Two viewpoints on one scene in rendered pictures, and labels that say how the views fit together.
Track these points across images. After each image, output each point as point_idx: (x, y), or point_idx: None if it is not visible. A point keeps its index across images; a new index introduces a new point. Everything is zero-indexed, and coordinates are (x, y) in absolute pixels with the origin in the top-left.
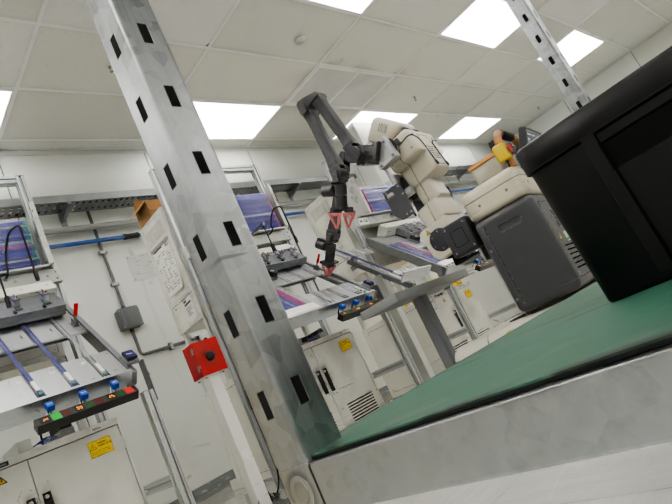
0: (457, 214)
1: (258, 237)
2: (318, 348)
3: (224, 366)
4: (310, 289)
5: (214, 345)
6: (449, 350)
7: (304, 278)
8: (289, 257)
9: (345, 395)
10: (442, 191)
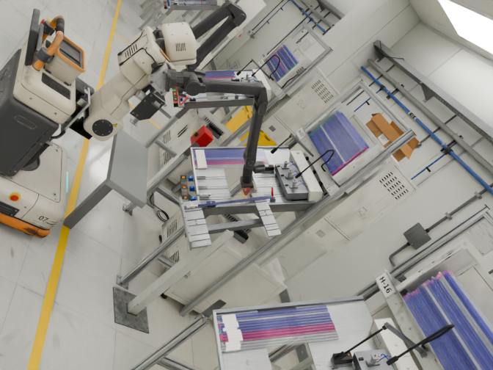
0: (100, 100)
1: (320, 164)
2: (213, 218)
3: (191, 143)
4: (285, 229)
5: (201, 134)
6: (91, 194)
7: (256, 186)
8: (289, 182)
9: (183, 247)
10: (113, 79)
